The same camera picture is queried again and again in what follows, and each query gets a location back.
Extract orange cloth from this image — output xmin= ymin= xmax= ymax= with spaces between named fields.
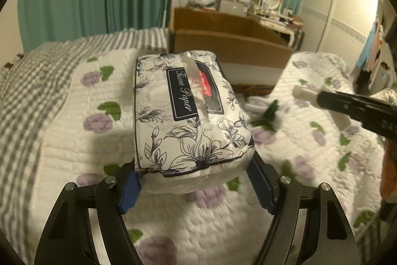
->
xmin=380 ymin=141 xmax=397 ymax=201

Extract white sliding wardrobe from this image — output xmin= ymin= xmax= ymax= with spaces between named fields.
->
xmin=301 ymin=0 xmax=379 ymax=67

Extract silver laptop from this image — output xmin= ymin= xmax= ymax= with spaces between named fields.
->
xmin=219 ymin=0 xmax=249 ymax=16

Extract grey checked bed sheet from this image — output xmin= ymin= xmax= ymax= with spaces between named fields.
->
xmin=0 ymin=28 xmax=169 ymax=253

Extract hanging light clothes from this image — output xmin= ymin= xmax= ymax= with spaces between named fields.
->
xmin=356 ymin=16 xmax=392 ymax=73

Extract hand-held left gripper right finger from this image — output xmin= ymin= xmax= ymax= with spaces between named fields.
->
xmin=246 ymin=151 xmax=357 ymax=265

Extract cluttered white dressing table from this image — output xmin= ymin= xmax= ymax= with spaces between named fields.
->
xmin=248 ymin=7 xmax=306 ymax=50

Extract white floral quilt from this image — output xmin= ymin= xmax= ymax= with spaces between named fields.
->
xmin=19 ymin=48 xmax=387 ymax=265

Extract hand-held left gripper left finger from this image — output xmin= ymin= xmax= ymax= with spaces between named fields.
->
xmin=33 ymin=162 xmax=146 ymax=265

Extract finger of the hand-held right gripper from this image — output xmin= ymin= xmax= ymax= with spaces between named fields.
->
xmin=292 ymin=85 xmax=397 ymax=139

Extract floral print tissue pack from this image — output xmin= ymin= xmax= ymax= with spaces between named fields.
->
xmin=133 ymin=50 xmax=255 ymax=195

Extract brown cardboard box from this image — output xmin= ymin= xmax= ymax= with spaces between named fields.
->
xmin=169 ymin=7 xmax=296 ymax=69

